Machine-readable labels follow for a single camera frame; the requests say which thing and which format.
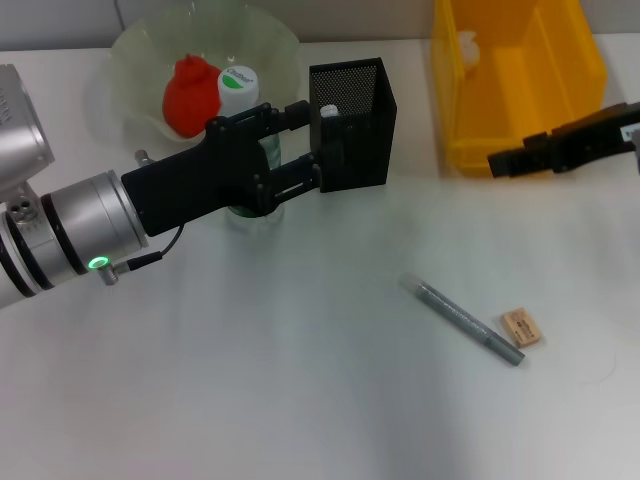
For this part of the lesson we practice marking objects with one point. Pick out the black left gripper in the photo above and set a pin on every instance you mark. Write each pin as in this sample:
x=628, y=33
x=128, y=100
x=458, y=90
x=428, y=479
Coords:
x=200, y=185

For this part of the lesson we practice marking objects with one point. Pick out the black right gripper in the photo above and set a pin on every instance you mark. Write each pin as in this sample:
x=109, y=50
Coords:
x=595, y=137

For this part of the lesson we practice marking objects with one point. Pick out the green utility knife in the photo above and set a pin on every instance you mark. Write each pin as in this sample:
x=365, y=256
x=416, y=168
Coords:
x=329, y=110

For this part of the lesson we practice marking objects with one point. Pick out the clear green-label water bottle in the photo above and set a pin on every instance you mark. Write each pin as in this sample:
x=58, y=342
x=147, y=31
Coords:
x=237, y=87

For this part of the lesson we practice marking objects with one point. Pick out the red-orange toy orange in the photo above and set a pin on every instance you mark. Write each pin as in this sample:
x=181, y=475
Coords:
x=192, y=105

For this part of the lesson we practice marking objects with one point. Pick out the white paper ball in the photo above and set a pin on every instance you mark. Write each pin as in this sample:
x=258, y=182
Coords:
x=470, y=50

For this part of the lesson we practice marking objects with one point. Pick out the tan rectangular eraser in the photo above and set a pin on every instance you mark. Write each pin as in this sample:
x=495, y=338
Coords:
x=521, y=327

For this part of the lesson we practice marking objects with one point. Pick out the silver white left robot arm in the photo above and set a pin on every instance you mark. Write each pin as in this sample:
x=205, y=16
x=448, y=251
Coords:
x=75, y=230

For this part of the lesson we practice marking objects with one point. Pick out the black mesh pen holder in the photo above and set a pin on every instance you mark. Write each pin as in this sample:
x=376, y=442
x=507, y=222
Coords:
x=360, y=150

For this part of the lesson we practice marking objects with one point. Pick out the clear glass fruit plate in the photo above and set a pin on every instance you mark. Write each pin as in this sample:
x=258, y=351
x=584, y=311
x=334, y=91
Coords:
x=150, y=50

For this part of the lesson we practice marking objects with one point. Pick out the grey marker pen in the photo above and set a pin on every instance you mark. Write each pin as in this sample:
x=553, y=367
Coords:
x=460, y=316

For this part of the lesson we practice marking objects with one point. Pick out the yellow plastic storage bin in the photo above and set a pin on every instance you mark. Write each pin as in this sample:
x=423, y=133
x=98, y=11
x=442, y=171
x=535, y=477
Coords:
x=520, y=65

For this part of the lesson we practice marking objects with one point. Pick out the small silver left wrist stub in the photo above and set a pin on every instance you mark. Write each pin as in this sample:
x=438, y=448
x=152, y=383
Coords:
x=143, y=157

